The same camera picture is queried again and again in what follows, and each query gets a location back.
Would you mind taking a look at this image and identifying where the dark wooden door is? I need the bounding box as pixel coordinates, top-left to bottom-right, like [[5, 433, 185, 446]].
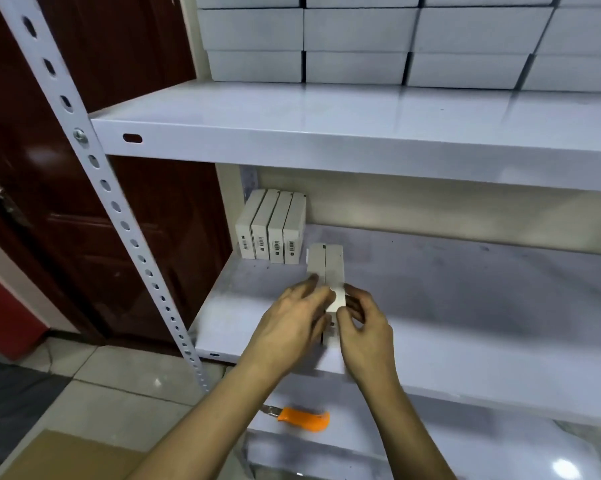
[[0, 0, 234, 346]]

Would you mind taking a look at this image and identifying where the slim white tabbed box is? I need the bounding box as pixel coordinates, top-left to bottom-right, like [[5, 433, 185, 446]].
[[282, 193, 308, 265], [251, 189, 282, 261], [267, 191, 294, 263], [323, 245, 348, 346], [235, 189, 266, 259], [306, 243, 328, 288]]

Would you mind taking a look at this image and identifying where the white metal shelving rack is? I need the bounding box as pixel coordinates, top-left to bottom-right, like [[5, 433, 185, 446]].
[[0, 0, 601, 480]]

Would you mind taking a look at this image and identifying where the person's left forearm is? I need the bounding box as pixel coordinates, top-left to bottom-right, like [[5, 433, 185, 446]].
[[130, 357, 284, 480]]

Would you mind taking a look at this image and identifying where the person's right forearm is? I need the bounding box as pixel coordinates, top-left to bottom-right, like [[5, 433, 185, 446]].
[[365, 377, 456, 480]]

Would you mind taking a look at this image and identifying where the person's left hand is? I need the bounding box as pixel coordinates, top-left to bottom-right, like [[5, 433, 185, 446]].
[[242, 275, 336, 381]]

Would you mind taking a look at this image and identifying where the orange utility knife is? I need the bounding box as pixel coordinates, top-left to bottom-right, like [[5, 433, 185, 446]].
[[260, 403, 332, 433]]

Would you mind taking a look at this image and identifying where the tidy row of white boxes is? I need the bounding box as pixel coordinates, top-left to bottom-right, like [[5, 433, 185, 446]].
[[195, 0, 601, 94]]

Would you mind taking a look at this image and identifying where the small printed brown carton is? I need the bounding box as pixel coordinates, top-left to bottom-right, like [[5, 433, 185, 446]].
[[0, 427, 146, 480]]

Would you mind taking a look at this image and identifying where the person's right hand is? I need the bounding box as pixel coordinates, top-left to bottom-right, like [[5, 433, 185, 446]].
[[335, 283, 400, 391]]

